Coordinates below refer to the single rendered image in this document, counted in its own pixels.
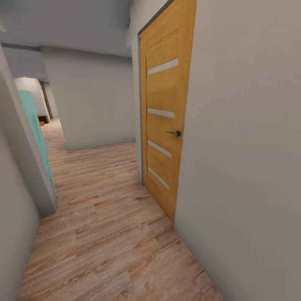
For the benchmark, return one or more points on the cabinet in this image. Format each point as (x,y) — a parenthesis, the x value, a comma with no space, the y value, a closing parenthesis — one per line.
(44,119)

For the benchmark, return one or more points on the door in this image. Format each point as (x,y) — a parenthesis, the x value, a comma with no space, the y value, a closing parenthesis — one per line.
(165,55)

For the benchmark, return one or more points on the standing mirror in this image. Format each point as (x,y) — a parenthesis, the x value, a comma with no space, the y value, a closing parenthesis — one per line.
(31,113)

